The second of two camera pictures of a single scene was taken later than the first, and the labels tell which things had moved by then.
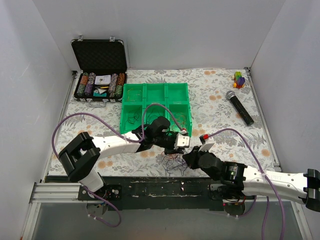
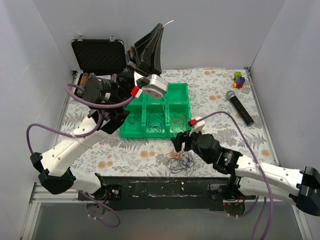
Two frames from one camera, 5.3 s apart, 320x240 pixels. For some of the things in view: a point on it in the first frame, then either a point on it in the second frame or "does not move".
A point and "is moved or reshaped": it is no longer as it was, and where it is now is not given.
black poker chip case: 103,70 does not move
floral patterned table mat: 225,107 does not move
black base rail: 155,193 does not move
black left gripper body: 171,149 to 136,63
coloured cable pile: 171,161 is moved or reshaped
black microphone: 231,95 does not move
